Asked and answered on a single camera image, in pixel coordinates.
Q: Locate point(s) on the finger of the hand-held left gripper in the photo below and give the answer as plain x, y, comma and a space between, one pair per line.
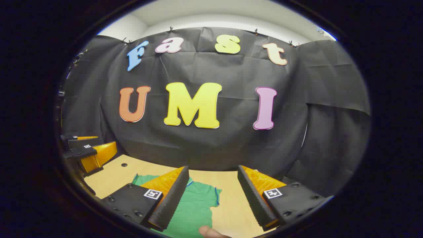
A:
82, 143
99, 155

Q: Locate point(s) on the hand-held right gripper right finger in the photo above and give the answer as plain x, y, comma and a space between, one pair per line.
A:
252, 198

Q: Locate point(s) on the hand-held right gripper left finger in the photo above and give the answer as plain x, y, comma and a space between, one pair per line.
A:
172, 201

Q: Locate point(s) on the green T-shirt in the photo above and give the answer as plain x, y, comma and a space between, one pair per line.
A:
195, 211

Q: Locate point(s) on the black backdrop cloth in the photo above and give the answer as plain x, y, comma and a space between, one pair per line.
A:
231, 148

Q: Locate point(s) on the small wall fixture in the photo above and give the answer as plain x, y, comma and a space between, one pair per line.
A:
320, 31

